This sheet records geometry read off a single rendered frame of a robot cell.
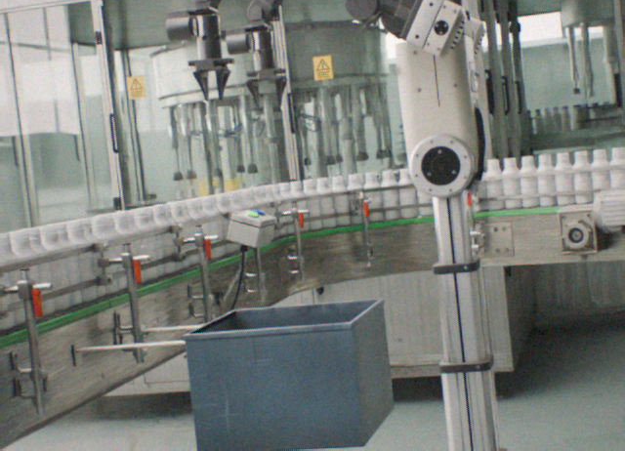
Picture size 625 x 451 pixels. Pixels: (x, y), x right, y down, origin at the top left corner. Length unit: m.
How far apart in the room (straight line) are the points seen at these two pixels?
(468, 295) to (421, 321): 2.85
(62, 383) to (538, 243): 2.12
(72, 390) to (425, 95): 1.19
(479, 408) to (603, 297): 4.68
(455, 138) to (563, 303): 4.82
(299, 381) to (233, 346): 0.13
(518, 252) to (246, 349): 2.01
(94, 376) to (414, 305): 3.65
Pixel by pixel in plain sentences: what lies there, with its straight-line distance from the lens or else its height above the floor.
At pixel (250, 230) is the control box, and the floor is 1.08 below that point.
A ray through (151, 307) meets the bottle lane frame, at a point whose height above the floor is 0.95.
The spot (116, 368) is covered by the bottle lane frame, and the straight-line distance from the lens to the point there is 2.61.
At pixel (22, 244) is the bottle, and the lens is 2.36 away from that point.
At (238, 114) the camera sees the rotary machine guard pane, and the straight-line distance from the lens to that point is 6.17.
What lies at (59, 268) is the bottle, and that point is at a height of 1.08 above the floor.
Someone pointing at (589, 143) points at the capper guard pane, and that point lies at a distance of 7.80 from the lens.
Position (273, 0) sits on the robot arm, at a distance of 3.51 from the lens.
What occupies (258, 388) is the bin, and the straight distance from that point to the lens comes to 2.27.
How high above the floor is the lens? 1.25
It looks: 3 degrees down
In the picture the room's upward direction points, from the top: 6 degrees counter-clockwise
